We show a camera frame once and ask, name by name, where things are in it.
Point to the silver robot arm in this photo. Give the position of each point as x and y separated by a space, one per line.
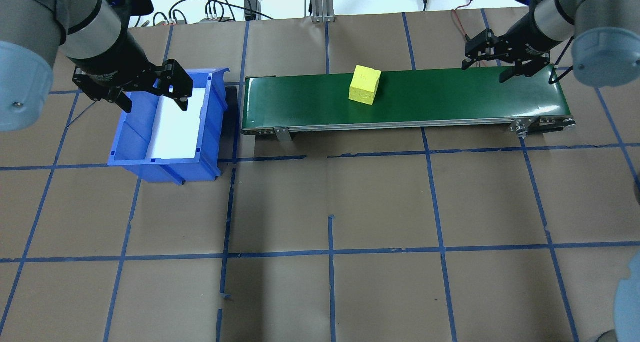
30 11
555 11

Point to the yellow foam block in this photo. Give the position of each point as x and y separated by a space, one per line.
365 84

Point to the blue plastic storage bin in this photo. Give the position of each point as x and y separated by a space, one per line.
165 174

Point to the black power adapter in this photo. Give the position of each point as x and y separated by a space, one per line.
251 6

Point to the aluminium profile post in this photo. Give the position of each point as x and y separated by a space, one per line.
322 1

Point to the green conveyor belt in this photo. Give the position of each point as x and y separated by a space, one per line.
450 96

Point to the white foam sheet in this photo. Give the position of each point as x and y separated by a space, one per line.
175 131

